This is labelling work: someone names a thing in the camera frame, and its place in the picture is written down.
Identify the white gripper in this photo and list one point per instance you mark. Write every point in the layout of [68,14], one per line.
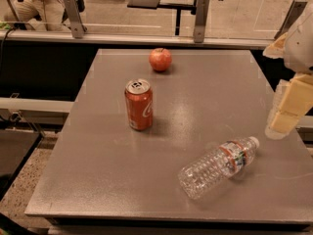
[301,51]

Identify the red coke can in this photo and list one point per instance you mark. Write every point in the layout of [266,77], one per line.
[139,103]

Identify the red apple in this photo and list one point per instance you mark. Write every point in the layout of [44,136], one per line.
[160,59]

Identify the clear plastic water bottle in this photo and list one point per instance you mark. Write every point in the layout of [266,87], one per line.
[217,165]

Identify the seated person in white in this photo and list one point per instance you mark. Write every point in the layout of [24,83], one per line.
[50,11]

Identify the right metal rail bracket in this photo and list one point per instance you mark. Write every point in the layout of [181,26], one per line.
[295,10]

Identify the metal rail bracket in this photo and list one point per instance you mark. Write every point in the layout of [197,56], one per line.
[295,10]
[76,26]
[200,21]

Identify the middle metal rail bracket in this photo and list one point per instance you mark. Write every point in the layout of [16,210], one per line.
[200,21]

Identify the left metal rail bracket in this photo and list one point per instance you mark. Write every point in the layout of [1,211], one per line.
[76,26]

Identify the grey metal guard rail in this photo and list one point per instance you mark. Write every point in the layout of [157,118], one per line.
[112,39]

